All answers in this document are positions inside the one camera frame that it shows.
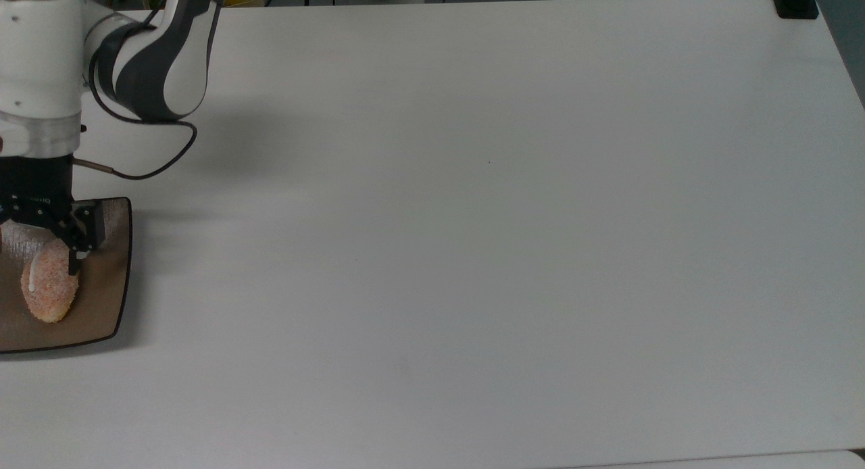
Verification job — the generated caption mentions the black table clamp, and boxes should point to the black table clamp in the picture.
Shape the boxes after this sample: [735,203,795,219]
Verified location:
[768,0,822,20]

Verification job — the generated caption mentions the brown square ceramic plate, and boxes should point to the brown square ceramic plate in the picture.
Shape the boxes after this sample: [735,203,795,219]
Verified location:
[0,197,133,354]

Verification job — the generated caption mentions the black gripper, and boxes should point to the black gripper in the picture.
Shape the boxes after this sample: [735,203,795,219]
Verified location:
[0,154,107,276]

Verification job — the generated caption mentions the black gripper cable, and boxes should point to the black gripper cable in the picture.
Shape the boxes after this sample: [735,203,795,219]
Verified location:
[73,24,199,181]

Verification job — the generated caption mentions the sesame bread roll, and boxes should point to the sesame bread roll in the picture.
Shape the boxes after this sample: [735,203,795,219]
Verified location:
[20,238,80,324]

